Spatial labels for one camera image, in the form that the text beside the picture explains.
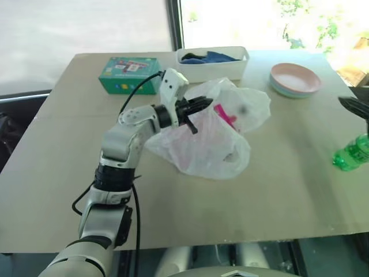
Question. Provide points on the wooden crate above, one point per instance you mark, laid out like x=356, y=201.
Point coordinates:
x=356, y=62

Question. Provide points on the green printed cardboard box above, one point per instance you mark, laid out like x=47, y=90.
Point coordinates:
x=129, y=76

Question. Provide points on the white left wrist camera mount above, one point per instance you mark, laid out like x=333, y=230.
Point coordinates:
x=172, y=85

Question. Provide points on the translucent white plastic bag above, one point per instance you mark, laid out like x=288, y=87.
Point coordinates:
x=207, y=150

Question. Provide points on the dark window frame post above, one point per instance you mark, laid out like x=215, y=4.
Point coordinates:
x=176, y=24

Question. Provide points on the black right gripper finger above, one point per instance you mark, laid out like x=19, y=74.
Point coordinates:
x=356, y=106

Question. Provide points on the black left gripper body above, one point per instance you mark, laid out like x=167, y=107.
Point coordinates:
x=181, y=112

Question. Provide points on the white plastic storage basket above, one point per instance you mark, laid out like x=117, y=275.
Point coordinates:
x=213, y=67

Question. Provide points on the pink item inside bag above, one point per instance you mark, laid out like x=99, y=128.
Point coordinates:
x=225, y=115

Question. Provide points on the black cloth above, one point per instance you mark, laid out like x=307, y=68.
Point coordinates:
x=192, y=55

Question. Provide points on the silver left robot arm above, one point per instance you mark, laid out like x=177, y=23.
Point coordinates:
x=115, y=144

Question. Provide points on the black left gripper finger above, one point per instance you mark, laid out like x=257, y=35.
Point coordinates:
x=191, y=125
x=201, y=103

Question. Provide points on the silver robot torso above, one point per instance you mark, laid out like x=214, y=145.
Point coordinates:
x=227, y=261

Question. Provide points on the light blue plastic plate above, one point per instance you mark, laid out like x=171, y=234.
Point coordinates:
x=288, y=93

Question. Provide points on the green plastic bottle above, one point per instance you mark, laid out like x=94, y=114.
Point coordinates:
x=353, y=153

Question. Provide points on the blue cloth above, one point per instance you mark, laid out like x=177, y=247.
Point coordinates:
x=217, y=56

